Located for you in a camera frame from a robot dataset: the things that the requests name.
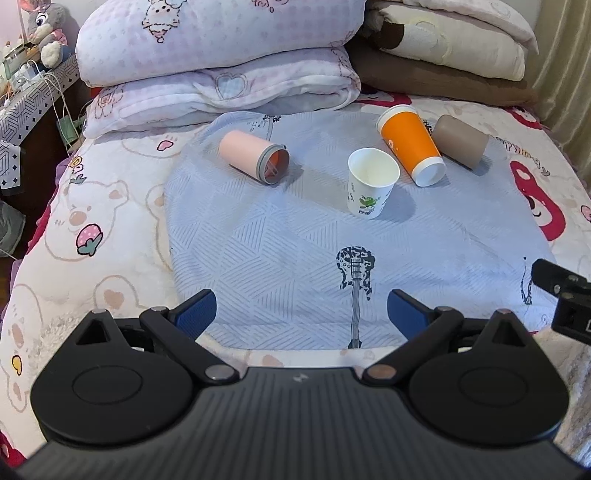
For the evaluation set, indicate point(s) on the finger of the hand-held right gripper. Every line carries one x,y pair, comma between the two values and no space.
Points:
551,275

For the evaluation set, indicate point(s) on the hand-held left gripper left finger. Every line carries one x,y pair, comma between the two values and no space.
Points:
199,313

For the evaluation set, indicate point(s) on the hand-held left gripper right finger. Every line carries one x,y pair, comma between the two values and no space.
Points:
405,312

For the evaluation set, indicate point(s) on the taupe brown cup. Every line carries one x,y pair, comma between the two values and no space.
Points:
461,138

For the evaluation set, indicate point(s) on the pink cup with grey rim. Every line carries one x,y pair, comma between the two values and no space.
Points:
244,152

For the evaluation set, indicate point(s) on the orange paper cup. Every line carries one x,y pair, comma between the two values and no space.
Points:
408,138

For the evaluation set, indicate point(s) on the white paper cup green print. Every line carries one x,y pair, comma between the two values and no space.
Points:
369,177

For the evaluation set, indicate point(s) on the light blue guitar print blanket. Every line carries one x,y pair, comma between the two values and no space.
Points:
277,249

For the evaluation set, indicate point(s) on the bear print bed sheet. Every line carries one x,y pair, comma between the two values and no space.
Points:
106,221

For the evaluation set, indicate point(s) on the beige curtain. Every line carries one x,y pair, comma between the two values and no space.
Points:
565,69

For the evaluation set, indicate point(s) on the grey bag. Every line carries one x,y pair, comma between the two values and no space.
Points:
10,224

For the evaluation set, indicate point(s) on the pink heart print folded quilt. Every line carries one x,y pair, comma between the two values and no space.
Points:
194,99

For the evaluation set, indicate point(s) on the green charger plug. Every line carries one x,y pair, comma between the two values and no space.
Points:
66,130

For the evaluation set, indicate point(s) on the brown folded blanket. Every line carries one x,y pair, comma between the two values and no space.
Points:
415,76

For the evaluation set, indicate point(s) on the cream folded quilt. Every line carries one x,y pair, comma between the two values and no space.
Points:
461,41

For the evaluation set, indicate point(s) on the bedside cabinet with patterned cloth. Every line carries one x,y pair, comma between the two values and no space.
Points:
27,106

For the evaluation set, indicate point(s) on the pink patterned pillow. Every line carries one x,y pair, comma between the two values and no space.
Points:
207,32

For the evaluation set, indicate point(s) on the grey plush bunny toy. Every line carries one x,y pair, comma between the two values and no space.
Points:
44,27

